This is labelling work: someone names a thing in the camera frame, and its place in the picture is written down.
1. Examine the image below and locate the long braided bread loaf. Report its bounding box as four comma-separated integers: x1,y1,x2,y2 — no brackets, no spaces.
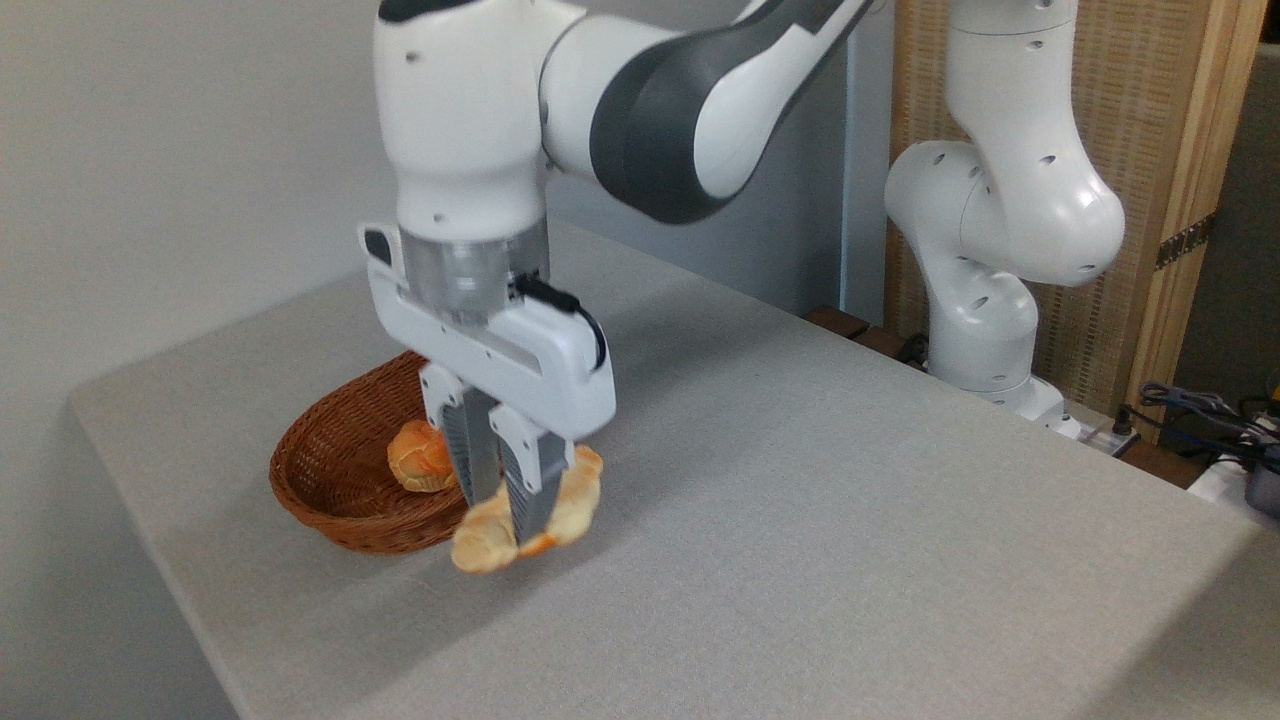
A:
450,445,605,575

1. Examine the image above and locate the blue grey cable bundle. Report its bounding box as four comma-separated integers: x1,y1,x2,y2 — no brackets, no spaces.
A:
1140,382,1280,451

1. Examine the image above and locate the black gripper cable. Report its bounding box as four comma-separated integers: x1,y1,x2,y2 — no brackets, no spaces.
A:
512,275,608,373

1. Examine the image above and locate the small round bread roll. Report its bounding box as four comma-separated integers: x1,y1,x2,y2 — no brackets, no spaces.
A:
387,420,459,494

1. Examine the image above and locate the brown wicker basket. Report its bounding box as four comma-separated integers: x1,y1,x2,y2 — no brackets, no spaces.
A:
268,350,473,556

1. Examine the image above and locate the woven wooden folding screen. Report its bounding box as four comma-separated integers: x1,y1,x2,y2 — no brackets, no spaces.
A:
885,0,1266,441

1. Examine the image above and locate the grey device box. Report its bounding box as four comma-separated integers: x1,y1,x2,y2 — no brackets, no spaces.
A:
1245,460,1280,519

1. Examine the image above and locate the light blue partition panel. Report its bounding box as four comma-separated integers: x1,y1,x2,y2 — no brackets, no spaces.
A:
548,0,896,326

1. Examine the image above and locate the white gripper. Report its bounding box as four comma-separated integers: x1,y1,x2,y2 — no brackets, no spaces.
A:
358,222,617,546

